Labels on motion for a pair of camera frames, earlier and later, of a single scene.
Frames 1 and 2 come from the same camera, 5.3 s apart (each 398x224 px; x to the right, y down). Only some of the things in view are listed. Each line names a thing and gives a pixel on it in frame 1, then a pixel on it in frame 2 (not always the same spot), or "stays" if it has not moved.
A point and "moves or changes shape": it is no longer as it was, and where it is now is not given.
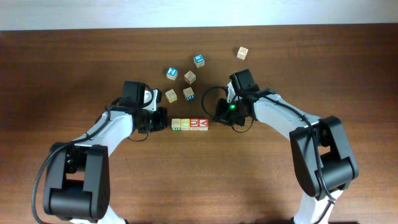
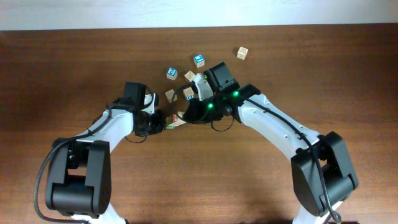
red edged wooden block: (189, 77) stays
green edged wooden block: (176, 124) moves or changes shape
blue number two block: (172, 73) stays
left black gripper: (161, 121) stays
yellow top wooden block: (185, 124) → (175, 121)
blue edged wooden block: (189, 94) stays
